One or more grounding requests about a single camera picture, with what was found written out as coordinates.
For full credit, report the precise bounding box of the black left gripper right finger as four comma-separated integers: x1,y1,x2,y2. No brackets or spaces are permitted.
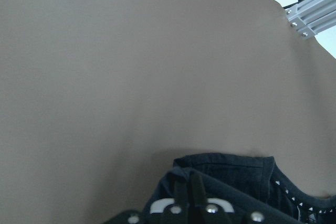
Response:
190,173,208,224

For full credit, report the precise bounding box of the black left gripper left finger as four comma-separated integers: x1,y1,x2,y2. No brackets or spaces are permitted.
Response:
172,178,190,224

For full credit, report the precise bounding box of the black t-shirt with print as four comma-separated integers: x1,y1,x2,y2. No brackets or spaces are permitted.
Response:
143,153,335,223

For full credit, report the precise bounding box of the aluminium frame post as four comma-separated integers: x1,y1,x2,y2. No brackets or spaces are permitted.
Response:
286,0,335,40

